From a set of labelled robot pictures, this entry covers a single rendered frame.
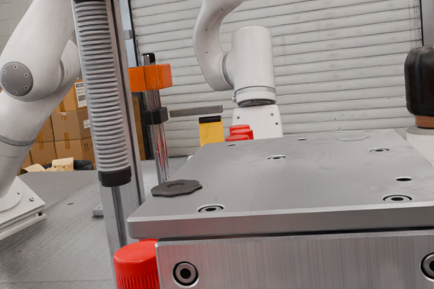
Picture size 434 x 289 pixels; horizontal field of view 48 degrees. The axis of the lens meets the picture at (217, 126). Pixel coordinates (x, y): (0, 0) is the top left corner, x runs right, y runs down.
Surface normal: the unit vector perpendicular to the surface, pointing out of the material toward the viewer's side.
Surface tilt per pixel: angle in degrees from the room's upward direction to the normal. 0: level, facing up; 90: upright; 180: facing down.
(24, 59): 80
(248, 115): 66
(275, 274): 90
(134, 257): 2
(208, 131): 83
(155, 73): 90
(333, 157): 0
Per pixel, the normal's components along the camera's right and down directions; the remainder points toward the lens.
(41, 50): 0.24, -0.02
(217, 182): -0.11, -0.98
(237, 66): -0.75, -0.07
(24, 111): 0.63, -0.43
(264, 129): -0.20, -0.19
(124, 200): -0.18, 0.15
